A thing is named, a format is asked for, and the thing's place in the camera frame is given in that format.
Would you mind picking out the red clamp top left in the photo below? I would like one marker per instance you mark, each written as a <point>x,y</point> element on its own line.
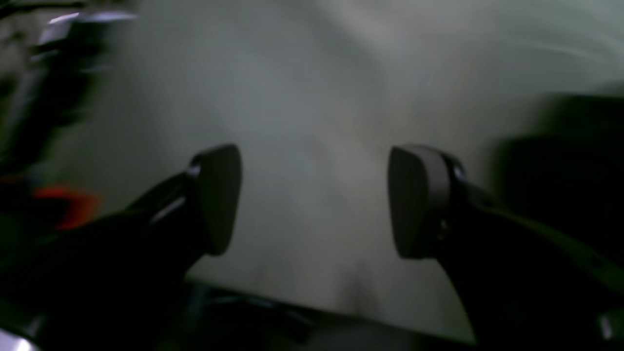
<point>64,208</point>

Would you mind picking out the black t-shirt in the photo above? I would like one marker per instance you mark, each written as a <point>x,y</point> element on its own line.
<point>568,170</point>

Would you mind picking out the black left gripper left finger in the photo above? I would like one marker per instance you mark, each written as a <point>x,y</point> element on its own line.
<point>102,286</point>

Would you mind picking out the green table cloth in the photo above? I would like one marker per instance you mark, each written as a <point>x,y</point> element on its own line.
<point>315,92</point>

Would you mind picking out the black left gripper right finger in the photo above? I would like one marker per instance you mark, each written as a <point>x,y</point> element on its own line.
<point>524,286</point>

